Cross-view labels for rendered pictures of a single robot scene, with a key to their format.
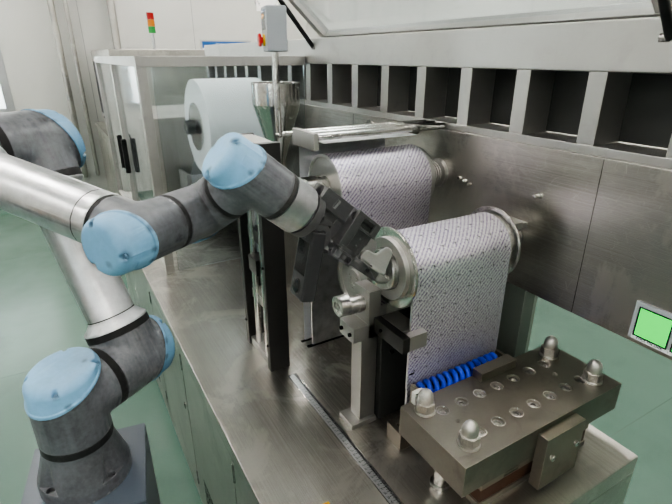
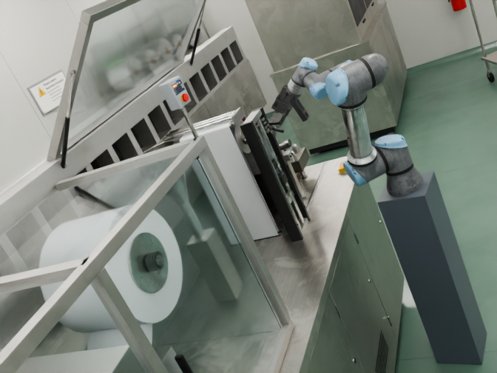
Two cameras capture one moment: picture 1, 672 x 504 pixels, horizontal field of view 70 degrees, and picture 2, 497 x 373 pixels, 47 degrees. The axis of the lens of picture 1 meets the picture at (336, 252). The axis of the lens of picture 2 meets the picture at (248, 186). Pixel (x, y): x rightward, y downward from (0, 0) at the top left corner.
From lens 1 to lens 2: 3.00 m
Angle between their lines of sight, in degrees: 109
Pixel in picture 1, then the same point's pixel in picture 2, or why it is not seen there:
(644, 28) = (187, 64)
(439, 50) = (149, 102)
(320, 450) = (325, 188)
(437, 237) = not seen: hidden behind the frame
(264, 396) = (324, 208)
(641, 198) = (213, 106)
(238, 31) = not seen: outside the picture
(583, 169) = (203, 109)
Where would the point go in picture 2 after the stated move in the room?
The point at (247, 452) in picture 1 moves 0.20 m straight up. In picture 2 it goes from (347, 189) to (333, 150)
